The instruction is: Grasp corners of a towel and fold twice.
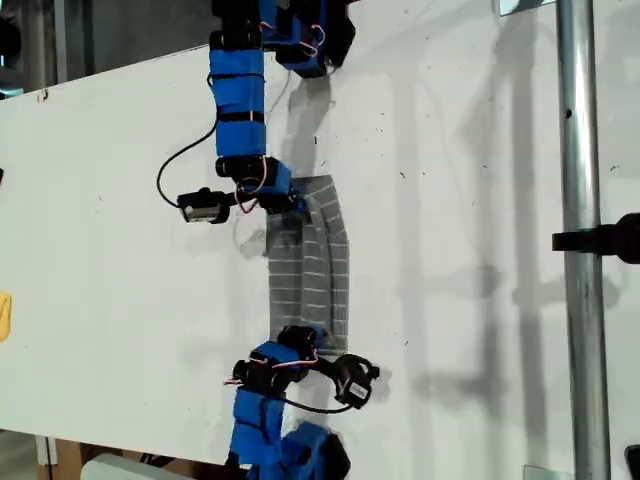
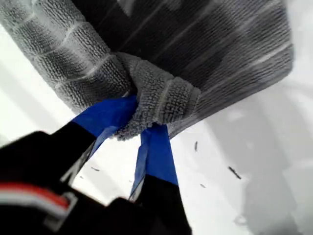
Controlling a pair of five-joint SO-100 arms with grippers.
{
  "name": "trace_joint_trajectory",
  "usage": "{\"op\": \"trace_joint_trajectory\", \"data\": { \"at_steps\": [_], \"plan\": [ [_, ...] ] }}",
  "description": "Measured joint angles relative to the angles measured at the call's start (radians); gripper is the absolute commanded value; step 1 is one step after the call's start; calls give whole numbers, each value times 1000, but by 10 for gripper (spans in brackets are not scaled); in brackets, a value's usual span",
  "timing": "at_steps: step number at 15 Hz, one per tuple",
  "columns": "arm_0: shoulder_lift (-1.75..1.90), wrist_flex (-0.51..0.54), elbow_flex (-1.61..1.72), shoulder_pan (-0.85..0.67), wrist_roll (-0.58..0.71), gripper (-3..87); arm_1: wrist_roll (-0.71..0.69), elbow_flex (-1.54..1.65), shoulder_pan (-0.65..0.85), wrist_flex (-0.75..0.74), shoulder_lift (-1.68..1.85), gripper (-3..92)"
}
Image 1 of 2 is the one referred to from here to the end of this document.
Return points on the black clamp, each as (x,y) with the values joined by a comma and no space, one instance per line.
(600,240)

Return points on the white table leg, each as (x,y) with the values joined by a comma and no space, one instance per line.
(46,450)

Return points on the grey white-striped towel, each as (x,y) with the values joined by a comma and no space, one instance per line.
(312,280)

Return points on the yellow object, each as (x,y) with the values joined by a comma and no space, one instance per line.
(5,317)

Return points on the grey metal bar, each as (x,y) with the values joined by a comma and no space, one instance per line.
(60,40)

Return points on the black round object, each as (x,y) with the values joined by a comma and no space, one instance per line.
(9,42)

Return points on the black camera stalk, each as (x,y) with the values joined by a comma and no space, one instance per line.
(327,369)
(235,199)

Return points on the steel post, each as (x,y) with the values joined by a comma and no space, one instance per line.
(580,150)

